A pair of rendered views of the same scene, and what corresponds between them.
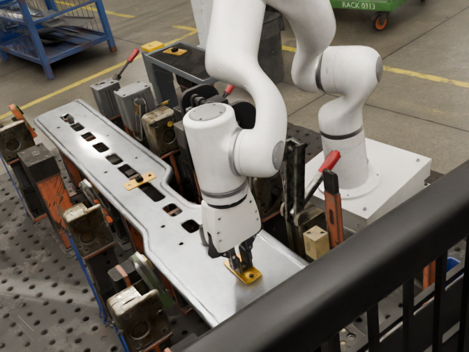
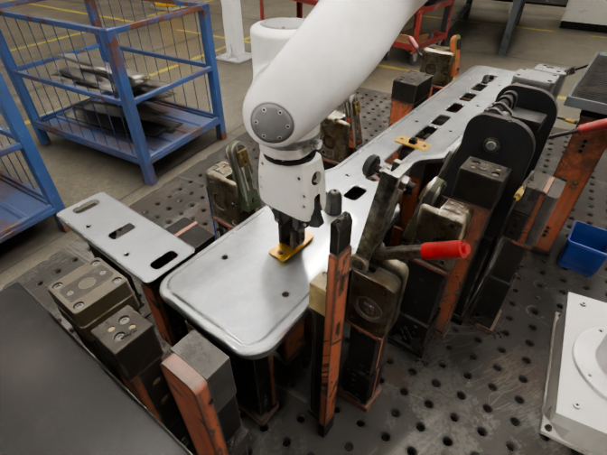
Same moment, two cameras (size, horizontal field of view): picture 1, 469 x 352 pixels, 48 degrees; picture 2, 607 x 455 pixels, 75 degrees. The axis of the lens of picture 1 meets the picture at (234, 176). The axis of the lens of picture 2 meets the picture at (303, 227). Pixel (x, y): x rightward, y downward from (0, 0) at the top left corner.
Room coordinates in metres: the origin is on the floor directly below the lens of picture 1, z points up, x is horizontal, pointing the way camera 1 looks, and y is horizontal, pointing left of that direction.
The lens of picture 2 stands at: (0.59, -0.44, 1.45)
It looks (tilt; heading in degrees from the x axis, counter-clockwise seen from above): 40 degrees down; 66
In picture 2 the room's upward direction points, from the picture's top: straight up
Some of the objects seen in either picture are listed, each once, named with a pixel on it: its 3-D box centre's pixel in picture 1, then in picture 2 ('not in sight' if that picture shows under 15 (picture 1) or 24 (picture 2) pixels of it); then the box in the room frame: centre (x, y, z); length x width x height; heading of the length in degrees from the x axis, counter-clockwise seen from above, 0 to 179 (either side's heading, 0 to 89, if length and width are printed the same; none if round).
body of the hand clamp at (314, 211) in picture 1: (313, 274); (368, 339); (0.85, -0.12, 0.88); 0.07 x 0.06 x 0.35; 118
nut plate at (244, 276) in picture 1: (242, 266); (292, 241); (0.77, 0.02, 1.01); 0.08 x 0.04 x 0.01; 28
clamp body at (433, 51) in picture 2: (26, 170); (430, 99); (1.61, 0.69, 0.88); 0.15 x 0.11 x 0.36; 118
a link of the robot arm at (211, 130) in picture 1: (217, 147); (287, 80); (0.77, 0.02, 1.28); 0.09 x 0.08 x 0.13; 59
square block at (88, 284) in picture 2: not in sight; (126, 357); (0.47, 0.01, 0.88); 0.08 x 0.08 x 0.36; 28
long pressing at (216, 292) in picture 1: (134, 181); (413, 141); (1.20, 0.26, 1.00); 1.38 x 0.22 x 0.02; 28
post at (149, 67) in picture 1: (169, 108); not in sight; (1.77, 0.18, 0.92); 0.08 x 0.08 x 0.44; 28
